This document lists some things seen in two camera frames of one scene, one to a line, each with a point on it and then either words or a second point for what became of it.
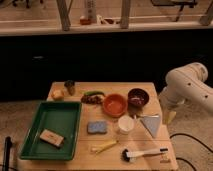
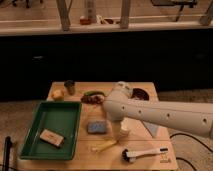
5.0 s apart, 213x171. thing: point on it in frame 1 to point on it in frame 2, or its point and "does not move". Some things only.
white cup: x=126 y=124 does not move
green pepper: x=94 y=92 does not move
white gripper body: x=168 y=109 to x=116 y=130
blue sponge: x=96 y=127 does not move
